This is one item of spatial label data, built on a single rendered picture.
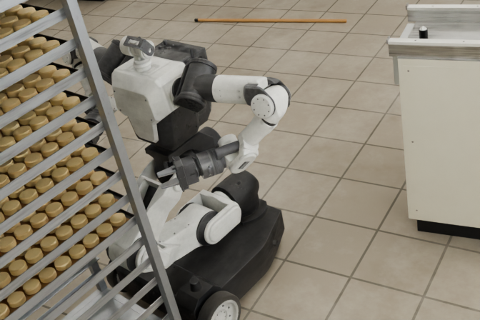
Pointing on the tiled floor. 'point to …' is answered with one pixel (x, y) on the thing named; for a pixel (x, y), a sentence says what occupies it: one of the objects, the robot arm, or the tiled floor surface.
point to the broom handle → (272, 20)
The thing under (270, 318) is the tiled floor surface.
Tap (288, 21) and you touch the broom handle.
